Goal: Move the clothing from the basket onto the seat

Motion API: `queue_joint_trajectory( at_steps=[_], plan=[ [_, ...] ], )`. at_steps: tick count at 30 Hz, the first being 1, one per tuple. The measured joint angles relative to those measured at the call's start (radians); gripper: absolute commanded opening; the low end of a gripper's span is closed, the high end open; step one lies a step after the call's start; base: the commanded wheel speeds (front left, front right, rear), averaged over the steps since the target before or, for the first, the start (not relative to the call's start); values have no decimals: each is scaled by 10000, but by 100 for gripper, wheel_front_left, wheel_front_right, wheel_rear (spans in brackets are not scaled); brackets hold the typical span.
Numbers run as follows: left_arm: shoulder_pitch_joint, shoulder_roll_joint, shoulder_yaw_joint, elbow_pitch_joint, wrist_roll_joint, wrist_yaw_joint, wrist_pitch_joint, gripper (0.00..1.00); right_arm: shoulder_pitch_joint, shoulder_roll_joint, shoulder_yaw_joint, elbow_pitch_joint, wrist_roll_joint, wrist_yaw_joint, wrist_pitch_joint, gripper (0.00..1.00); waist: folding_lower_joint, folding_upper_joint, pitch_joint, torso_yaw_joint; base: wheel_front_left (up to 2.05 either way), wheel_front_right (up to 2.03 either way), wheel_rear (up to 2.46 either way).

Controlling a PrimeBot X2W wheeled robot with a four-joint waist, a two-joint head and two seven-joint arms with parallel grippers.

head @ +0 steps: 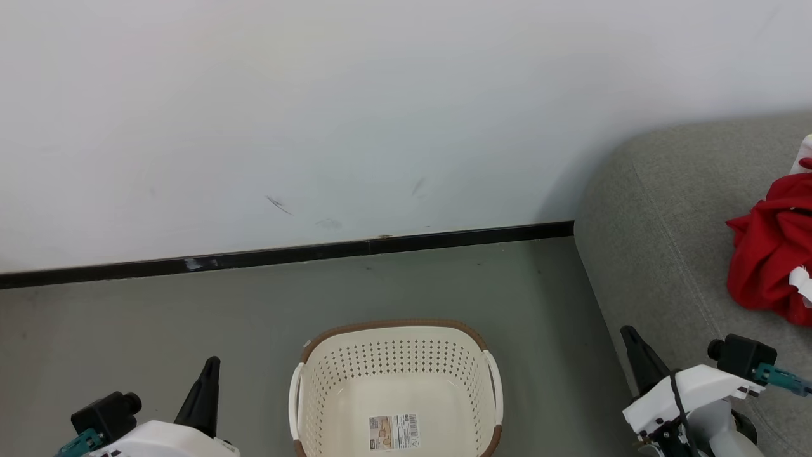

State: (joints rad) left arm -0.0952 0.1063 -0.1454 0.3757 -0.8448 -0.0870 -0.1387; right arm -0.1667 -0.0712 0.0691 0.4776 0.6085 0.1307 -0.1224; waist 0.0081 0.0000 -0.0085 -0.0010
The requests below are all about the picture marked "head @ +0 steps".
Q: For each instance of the teal left camera connector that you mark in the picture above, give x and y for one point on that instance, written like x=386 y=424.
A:
x=82 y=441

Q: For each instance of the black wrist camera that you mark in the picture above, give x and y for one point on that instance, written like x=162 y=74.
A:
x=745 y=355
x=104 y=412

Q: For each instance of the cream laundry basket brown rim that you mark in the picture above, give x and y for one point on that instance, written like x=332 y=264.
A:
x=355 y=387

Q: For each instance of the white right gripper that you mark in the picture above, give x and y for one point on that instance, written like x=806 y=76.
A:
x=704 y=387

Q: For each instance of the black wall baseboard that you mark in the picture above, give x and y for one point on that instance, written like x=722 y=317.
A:
x=285 y=255

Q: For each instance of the red and white jersey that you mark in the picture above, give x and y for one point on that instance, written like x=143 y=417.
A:
x=767 y=254

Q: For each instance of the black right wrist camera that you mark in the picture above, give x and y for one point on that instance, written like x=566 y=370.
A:
x=745 y=355

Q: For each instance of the teal camera connector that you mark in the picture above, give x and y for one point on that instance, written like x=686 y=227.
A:
x=82 y=441
x=783 y=379

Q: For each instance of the paper label sticker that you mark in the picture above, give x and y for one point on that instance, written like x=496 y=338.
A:
x=393 y=433

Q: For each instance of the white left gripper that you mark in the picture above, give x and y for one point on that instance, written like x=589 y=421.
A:
x=165 y=441

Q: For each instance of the teal right camera connector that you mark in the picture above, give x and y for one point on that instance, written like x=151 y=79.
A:
x=783 y=379

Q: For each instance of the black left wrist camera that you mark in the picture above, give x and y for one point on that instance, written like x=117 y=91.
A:
x=104 y=412

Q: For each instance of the grey fabric sofa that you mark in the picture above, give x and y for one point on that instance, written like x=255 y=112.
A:
x=666 y=254

